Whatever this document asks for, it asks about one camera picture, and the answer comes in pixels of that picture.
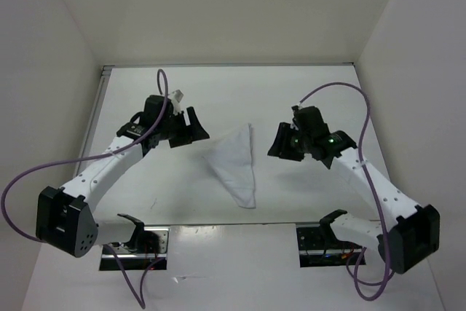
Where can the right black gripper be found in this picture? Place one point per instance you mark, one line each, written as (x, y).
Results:
(279, 146)

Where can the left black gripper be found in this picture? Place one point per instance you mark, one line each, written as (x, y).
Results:
(188, 133)

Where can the white skirt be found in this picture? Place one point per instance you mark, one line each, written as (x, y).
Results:
(231, 160)

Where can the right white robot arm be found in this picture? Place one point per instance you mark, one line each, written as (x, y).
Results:
(406, 233)

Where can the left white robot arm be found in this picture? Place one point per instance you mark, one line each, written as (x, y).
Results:
(65, 216)

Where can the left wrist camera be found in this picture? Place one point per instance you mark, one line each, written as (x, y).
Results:
(175, 98)

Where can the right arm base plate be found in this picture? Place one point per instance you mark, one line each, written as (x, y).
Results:
(314, 251)

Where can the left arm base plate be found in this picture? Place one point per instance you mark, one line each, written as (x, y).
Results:
(150, 253)

